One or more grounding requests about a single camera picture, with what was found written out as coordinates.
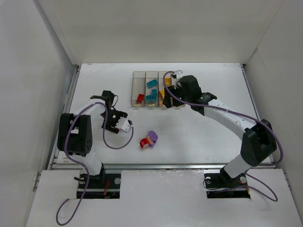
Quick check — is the teal lego brick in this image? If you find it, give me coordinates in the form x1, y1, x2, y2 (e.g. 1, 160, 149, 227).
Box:
146, 79, 158, 88

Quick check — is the red lego brick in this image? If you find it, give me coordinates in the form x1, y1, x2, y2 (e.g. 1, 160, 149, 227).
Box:
136, 94, 144, 104

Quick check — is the red purple lego stack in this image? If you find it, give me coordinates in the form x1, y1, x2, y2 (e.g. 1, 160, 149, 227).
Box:
140, 131, 158, 149

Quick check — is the yellow lego stack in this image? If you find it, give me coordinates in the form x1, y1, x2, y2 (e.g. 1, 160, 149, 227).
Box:
159, 89, 165, 106

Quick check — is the yellow round patterned lego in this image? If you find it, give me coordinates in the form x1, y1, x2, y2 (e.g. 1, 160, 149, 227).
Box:
165, 78, 171, 87

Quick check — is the teal lego block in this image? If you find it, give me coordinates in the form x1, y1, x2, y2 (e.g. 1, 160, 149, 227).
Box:
146, 89, 158, 101

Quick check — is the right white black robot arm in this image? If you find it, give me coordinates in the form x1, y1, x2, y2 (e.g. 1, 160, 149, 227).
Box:
163, 71, 279, 188

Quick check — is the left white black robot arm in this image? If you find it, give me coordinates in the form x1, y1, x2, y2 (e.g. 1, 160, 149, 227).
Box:
57, 90, 134, 183

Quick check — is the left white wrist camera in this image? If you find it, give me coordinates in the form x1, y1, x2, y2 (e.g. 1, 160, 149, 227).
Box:
116, 117, 133, 133

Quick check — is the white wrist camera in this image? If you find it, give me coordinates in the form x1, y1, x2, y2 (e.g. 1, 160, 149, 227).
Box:
170, 70, 183, 89
116, 117, 133, 133

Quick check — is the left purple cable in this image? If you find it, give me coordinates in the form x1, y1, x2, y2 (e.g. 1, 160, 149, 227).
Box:
55, 102, 134, 226

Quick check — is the purple cable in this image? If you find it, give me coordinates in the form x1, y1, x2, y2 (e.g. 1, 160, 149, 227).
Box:
55, 102, 134, 226
162, 70, 284, 202

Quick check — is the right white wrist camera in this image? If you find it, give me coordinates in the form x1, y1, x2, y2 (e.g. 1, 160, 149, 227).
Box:
170, 70, 183, 89

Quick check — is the metal rail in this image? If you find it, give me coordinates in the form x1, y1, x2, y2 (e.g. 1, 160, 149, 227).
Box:
51, 163, 276, 170

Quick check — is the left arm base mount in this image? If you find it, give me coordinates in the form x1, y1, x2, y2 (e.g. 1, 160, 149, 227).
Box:
83, 173, 121, 199

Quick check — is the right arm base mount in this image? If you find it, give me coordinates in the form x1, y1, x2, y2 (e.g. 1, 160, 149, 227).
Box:
203, 168, 250, 199

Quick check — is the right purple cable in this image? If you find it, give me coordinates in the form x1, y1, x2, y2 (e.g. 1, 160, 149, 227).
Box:
162, 70, 284, 202

